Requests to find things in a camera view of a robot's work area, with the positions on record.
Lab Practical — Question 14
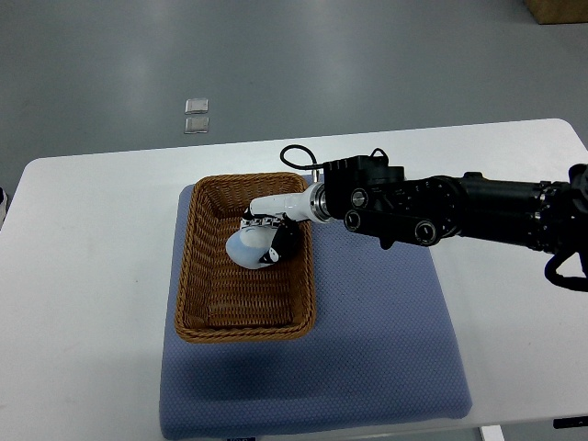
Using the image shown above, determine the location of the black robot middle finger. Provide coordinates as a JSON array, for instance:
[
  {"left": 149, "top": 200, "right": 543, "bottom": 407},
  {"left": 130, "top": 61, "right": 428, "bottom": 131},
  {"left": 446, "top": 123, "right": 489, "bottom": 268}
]
[{"left": 254, "top": 217, "right": 269, "bottom": 227}]

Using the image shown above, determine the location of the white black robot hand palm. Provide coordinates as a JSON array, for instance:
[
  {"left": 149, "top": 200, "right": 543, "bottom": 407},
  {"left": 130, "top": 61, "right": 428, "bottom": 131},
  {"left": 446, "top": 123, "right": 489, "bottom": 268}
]
[{"left": 248, "top": 187, "right": 317, "bottom": 221}]

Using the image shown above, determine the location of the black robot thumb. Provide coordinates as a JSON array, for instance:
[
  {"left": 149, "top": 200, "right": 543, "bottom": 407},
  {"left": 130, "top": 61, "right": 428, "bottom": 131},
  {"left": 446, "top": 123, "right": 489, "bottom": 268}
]
[{"left": 260, "top": 220, "right": 299, "bottom": 265}]

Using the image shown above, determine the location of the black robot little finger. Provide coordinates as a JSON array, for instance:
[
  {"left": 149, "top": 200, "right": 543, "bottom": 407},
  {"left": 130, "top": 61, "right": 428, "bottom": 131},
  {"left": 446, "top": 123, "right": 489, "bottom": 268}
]
[{"left": 241, "top": 208, "right": 254, "bottom": 229}]

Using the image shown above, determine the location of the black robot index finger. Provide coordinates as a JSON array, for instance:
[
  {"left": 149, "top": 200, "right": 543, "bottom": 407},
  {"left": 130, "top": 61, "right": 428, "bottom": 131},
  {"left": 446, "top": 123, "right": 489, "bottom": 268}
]
[{"left": 261, "top": 217, "right": 286, "bottom": 228}]

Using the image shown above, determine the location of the blue white egg toy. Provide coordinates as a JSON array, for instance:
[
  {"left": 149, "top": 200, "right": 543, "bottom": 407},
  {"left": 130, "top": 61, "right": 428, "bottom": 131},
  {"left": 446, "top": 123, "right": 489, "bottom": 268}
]
[{"left": 225, "top": 226, "right": 279, "bottom": 270}]

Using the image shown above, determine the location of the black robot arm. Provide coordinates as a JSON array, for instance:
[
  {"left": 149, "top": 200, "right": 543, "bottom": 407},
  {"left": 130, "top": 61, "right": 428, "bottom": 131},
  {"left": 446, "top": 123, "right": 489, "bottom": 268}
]
[{"left": 242, "top": 149, "right": 587, "bottom": 270}]

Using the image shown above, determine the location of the brown wicker basket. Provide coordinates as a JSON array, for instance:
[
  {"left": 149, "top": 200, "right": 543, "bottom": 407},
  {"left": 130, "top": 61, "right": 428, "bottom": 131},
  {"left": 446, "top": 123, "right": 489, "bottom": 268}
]
[{"left": 175, "top": 172, "right": 317, "bottom": 344}]

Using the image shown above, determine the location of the lower metal floor plate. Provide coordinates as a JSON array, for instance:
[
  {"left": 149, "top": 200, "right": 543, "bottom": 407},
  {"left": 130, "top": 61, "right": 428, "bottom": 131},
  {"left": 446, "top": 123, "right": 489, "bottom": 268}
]
[{"left": 184, "top": 117, "right": 209, "bottom": 134}]

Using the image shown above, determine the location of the metal floor plate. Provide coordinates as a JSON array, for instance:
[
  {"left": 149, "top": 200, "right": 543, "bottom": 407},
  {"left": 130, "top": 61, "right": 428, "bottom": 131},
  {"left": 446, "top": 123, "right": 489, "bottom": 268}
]
[
  {"left": 184, "top": 117, "right": 209, "bottom": 134},
  {"left": 185, "top": 97, "right": 209, "bottom": 115}
]

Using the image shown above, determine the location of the upper metal floor plate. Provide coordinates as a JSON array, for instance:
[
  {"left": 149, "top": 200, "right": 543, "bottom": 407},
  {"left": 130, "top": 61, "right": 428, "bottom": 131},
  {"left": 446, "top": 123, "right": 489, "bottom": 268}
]
[{"left": 185, "top": 97, "right": 209, "bottom": 115}]

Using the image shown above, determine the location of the blue quilted mat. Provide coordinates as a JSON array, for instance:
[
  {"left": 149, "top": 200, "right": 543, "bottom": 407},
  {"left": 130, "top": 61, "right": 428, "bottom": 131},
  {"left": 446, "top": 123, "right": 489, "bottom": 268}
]
[{"left": 158, "top": 169, "right": 474, "bottom": 440}]

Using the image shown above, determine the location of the black white shoe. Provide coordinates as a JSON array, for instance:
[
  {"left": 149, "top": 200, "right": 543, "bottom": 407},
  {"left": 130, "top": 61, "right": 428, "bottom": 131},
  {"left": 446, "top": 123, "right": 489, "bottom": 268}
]
[{"left": 0, "top": 187, "right": 8, "bottom": 224}]

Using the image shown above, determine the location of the brown cardboard box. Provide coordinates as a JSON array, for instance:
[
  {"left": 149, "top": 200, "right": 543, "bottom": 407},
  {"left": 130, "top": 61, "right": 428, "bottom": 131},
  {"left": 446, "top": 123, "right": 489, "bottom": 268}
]
[{"left": 524, "top": 0, "right": 587, "bottom": 25}]

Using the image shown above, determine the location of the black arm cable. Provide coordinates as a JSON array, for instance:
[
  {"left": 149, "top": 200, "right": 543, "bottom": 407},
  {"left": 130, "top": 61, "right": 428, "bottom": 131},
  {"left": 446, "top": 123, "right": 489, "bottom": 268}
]
[{"left": 279, "top": 144, "right": 322, "bottom": 174}]

